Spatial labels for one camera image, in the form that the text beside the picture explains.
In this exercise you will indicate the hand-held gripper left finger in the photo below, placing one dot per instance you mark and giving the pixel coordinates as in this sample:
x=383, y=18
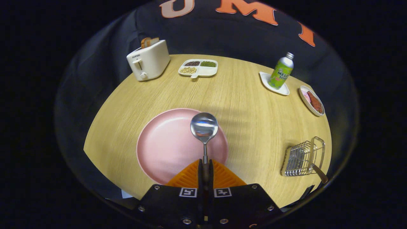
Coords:
x=178, y=206

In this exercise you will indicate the pale beans pile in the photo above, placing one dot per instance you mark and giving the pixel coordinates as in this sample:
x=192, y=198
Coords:
x=188, y=70

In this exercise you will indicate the perforated metal tray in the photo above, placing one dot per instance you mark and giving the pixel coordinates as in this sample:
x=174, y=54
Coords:
x=291, y=162

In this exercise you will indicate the dark beans pile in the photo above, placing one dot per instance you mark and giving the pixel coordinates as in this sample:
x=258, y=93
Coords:
x=192, y=63

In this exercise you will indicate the brown steak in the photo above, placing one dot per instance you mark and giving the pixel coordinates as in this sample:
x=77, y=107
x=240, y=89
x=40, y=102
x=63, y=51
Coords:
x=314, y=102

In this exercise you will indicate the green beans pile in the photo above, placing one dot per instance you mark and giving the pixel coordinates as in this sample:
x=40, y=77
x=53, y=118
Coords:
x=208, y=64

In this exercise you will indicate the white divided dish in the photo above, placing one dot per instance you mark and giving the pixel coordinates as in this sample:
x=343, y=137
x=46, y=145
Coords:
x=206, y=71

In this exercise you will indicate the toasted bread slice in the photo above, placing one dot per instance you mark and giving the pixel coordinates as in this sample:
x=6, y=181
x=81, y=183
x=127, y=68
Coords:
x=145, y=42
x=155, y=41

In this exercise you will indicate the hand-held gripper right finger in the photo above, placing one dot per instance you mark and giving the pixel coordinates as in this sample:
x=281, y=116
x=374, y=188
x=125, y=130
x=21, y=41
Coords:
x=235, y=206

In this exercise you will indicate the white toaster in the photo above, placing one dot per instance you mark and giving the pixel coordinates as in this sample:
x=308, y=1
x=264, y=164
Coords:
x=152, y=62

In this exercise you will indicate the white square coaster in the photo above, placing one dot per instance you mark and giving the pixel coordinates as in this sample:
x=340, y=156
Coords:
x=265, y=79

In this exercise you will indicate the pink ham slices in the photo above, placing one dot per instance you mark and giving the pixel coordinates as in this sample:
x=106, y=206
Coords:
x=306, y=95

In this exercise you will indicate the pink round plate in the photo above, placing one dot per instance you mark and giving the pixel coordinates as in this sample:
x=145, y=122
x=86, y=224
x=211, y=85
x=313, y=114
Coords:
x=165, y=146

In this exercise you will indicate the white oval food plate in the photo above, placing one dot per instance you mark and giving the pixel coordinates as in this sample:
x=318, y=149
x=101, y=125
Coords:
x=304, y=99

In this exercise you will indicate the green soda bottle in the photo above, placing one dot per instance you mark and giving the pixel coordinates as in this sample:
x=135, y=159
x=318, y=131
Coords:
x=279, y=73

